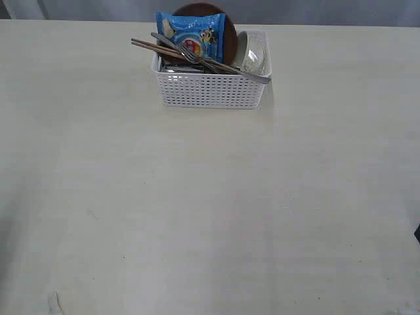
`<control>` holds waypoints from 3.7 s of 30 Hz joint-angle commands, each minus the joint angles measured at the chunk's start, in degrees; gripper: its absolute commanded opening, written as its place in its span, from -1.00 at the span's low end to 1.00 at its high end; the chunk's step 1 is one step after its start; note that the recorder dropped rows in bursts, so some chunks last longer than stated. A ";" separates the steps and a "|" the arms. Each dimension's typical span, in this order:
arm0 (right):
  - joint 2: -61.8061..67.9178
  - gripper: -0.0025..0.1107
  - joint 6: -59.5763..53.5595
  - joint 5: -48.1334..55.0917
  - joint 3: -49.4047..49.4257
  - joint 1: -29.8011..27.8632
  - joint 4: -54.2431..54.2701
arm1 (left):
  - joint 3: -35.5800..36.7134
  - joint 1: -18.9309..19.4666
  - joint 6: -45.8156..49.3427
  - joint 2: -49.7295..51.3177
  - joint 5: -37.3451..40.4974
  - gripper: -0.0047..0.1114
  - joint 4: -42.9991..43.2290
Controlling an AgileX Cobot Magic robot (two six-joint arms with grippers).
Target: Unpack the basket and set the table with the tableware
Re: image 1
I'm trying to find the blue chips snack bag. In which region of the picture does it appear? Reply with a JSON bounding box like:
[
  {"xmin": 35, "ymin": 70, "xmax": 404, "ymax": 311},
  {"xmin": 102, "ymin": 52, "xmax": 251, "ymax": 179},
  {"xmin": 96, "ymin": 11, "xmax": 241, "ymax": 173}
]
[{"xmin": 155, "ymin": 11, "xmax": 226, "ymax": 62}]

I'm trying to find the white speckled bowl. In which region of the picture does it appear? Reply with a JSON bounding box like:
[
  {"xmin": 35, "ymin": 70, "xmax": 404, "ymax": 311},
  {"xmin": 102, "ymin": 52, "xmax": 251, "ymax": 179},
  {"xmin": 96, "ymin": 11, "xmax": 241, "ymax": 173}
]
[{"xmin": 231, "ymin": 31, "xmax": 266, "ymax": 70}]

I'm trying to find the brown round plate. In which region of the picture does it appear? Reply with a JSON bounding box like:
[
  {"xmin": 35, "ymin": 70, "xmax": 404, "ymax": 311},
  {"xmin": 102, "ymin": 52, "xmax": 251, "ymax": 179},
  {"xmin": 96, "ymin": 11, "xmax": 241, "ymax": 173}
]
[{"xmin": 173, "ymin": 2, "xmax": 238, "ymax": 64}]

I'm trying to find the silver metal table knife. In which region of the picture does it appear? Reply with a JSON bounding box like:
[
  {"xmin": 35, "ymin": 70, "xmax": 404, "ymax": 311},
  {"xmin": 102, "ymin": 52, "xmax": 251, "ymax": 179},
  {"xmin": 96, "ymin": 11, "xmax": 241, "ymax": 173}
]
[{"xmin": 151, "ymin": 32, "xmax": 240, "ymax": 74}]

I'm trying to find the silver metal fork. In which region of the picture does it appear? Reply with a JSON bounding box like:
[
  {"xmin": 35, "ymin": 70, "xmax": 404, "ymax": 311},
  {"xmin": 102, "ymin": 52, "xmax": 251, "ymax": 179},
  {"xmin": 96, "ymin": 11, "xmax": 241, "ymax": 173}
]
[{"xmin": 172, "ymin": 45, "xmax": 271, "ymax": 85}]

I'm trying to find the brown wooden chopstick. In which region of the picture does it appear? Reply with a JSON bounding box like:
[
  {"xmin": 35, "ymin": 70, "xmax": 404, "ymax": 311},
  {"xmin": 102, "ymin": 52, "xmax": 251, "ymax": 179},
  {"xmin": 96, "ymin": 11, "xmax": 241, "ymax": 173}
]
[
  {"xmin": 131, "ymin": 38, "xmax": 184, "ymax": 58},
  {"xmin": 131, "ymin": 41, "xmax": 186, "ymax": 61}
]

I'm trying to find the white perforated plastic basket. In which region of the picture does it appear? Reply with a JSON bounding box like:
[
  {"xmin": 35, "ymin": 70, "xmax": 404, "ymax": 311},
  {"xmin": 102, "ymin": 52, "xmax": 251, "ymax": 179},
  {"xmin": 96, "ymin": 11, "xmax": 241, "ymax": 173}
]
[{"xmin": 152, "ymin": 54, "xmax": 266, "ymax": 109}]

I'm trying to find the grey backdrop curtain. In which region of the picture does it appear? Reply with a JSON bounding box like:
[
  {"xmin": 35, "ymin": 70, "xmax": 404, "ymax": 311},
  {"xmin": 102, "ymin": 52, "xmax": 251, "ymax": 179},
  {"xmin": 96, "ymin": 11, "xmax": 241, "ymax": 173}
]
[{"xmin": 1, "ymin": 0, "xmax": 419, "ymax": 27}]

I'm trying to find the silver foil packet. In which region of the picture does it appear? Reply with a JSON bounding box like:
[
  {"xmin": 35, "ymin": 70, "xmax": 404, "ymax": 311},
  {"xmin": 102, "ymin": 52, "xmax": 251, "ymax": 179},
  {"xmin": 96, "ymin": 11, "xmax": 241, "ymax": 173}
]
[{"xmin": 160, "ymin": 64, "xmax": 205, "ymax": 74}]

